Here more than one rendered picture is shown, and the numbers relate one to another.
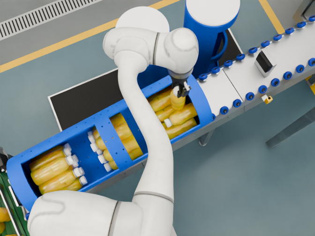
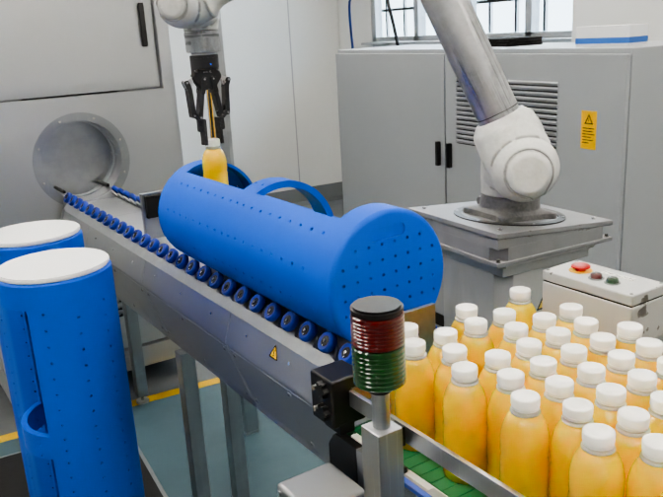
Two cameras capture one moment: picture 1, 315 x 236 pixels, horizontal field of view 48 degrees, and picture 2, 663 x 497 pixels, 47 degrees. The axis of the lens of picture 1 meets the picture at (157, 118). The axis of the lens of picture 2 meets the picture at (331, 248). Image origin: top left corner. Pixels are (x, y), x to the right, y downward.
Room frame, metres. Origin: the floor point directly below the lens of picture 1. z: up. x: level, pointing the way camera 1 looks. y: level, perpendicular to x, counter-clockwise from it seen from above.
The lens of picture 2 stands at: (0.52, 1.97, 1.57)
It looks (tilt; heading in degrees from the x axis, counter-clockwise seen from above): 16 degrees down; 260
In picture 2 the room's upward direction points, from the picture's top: 3 degrees counter-clockwise
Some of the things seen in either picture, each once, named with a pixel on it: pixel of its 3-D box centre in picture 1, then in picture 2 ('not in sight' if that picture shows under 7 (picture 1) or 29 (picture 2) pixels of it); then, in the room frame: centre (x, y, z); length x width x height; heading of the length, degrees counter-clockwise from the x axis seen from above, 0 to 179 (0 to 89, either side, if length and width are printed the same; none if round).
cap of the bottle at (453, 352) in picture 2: not in sight; (454, 352); (0.15, 0.93, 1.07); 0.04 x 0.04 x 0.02
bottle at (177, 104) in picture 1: (177, 97); (215, 175); (0.47, -0.10, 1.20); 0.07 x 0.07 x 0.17
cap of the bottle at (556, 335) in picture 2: not in sight; (557, 335); (-0.03, 0.92, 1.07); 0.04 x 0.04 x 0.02
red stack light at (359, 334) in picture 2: not in sight; (377, 326); (0.33, 1.16, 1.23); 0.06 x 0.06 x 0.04
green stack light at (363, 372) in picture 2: not in sight; (379, 362); (0.33, 1.16, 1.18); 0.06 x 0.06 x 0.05
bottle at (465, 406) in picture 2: not in sight; (465, 425); (0.16, 1.00, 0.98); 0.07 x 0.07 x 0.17
